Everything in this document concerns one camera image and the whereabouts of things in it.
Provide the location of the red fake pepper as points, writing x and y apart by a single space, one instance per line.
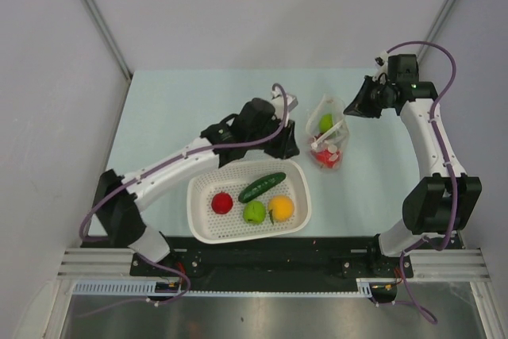
221 203

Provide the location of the green fake cucumber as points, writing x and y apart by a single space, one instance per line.
261 186

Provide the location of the right aluminium frame post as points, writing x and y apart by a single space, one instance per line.
442 13

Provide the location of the clear polka dot zip bag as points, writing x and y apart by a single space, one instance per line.
338 135

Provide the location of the white perforated plastic basket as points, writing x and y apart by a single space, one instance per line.
211 228

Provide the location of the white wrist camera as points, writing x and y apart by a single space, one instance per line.
381 59
281 102

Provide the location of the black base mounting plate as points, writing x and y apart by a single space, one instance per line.
342 245

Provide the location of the red fake apple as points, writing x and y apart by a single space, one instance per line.
328 158

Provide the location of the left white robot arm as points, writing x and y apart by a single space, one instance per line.
120 199

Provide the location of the aluminium front rail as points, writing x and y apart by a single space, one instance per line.
453 265

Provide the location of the orange yellow fake fruit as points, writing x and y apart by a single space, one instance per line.
280 208

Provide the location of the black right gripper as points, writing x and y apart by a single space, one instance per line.
359 106

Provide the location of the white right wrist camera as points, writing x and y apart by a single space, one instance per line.
381 59

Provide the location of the left aluminium frame post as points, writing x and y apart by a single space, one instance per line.
99 22

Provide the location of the aluminium frame post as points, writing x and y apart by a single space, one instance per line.
442 13
99 22

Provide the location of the green fake fruit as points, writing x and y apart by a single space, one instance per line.
326 123
254 212

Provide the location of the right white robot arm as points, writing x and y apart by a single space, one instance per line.
442 202

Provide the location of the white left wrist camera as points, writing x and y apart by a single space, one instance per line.
281 102

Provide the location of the white slotted cable duct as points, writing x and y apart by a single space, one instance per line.
346 288

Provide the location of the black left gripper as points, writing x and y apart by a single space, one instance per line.
286 147

